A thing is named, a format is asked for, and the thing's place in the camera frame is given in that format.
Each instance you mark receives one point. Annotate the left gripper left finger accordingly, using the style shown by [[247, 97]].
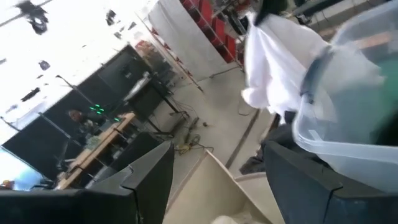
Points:
[[93, 208]]

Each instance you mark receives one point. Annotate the large clear plastic storage bin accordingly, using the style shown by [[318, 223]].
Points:
[[357, 161]]

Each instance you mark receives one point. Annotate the person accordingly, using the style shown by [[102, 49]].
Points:
[[76, 115]]

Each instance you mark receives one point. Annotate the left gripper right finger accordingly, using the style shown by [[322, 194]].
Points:
[[311, 202]]

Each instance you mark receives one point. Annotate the green table mat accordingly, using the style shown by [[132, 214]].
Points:
[[367, 102]]

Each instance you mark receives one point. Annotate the black partition wall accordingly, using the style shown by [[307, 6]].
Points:
[[34, 146]]

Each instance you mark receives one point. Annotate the white shirt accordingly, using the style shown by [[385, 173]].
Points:
[[273, 62]]

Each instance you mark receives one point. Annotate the wooden workbench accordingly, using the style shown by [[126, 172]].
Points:
[[102, 146]]

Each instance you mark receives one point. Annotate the small white cloth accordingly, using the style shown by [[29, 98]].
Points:
[[230, 220]]

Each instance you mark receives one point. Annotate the black desk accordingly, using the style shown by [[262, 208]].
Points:
[[146, 99]]

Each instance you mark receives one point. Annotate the beige fabric storage box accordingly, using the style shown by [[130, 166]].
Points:
[[211, 193]]

